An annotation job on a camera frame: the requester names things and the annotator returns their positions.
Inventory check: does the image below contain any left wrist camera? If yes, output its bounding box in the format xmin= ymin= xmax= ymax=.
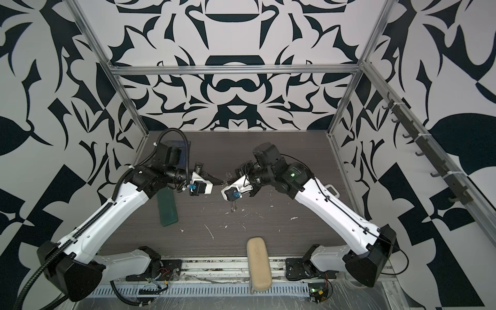
xmin=189 ymin=172 xmax=213 ymax=196

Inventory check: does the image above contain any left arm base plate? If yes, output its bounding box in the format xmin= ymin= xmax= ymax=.
xmin=125 ymin=259 xmax=182 ymax=282

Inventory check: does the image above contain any white cable duct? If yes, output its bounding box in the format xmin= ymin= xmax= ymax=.
xmin=117 ymin=282 xmax=310 ymax=298

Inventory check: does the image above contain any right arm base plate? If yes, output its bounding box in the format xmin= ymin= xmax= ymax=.
xmin=285 ymin=258 xmax=338 ymax=281

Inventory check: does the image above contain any wall hook rail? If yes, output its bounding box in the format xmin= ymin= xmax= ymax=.
xmin=385 ymin=94 xmax=474 ymax=205

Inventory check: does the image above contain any small circuit board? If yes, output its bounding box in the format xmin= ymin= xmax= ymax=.
xmin=309 ymin=281 xmax=333 ymax=304

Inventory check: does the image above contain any beige eyeglass case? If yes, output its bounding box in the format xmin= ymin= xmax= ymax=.
xmin=247 ymin=237 xmax=273 ymax=293

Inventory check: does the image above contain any blue booklet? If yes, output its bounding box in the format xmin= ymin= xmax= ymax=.
xmin=167 ymin=140 xmax=187 ymax=169

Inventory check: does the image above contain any green plastic card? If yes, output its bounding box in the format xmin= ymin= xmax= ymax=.
xmin=156 ymin=187 xmax=178 ymax=227

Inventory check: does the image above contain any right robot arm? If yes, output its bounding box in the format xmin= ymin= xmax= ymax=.
xmin=222 ymin=160 xmax=399 ymax=288

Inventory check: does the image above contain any white digital timer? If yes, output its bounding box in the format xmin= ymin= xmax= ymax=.
xmin=325 ymin=184 xmax=340 ymax=198

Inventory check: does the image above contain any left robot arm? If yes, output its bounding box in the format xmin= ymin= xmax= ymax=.
xmin=13 ymin=128 xmax=223 ymax=309

